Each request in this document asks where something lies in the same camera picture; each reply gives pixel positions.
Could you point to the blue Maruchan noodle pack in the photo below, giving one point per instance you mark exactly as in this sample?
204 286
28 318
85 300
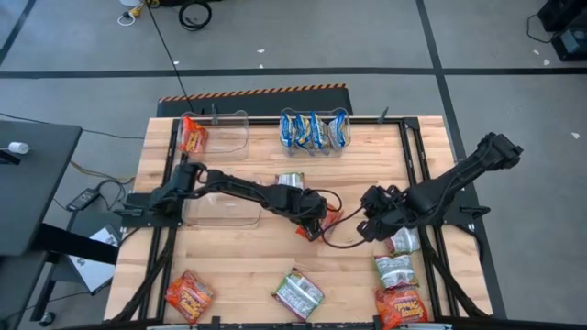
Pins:
286 130
319 130
302 132
338 129

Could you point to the black desk leg bar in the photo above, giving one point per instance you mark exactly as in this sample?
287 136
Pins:
73 243

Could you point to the black metal rig frame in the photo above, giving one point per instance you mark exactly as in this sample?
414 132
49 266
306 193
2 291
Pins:
408 160

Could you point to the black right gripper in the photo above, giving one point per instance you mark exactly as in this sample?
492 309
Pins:
385 206

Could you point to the orange Maruchan noodle pack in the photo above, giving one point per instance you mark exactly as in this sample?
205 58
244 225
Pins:
332 219
401 308
192 136
189 297

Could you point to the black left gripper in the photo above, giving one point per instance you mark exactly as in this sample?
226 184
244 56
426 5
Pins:
309 206

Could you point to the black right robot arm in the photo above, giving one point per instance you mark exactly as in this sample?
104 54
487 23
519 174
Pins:
458 179

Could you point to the black equipment case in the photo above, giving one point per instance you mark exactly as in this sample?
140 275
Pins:
564 14
571 43

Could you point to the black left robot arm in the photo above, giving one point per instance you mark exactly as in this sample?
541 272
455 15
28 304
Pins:
238 190

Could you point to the black desk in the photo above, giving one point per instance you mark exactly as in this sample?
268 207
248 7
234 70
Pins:
32 183

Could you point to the black caster wheel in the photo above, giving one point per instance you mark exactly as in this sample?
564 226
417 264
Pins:
47 319

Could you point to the lime chili Maruchan noodle pack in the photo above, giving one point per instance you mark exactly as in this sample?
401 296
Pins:
406 242
298 294
395 271
291 179

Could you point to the black hazard-striped floor mat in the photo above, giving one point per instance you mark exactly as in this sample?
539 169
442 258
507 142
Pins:
257 103

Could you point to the clear plastic bin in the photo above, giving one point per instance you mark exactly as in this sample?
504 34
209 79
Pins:
220 215
316 152
229 137

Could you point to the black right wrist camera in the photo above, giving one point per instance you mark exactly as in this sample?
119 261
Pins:
369 231

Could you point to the white cylindrical object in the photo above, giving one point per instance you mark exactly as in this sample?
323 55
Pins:
19 147

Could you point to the white flat strip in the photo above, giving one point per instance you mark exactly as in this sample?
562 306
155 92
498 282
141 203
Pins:
169 326
426 326

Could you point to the black power adapter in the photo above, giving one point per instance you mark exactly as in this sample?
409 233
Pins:
82 199

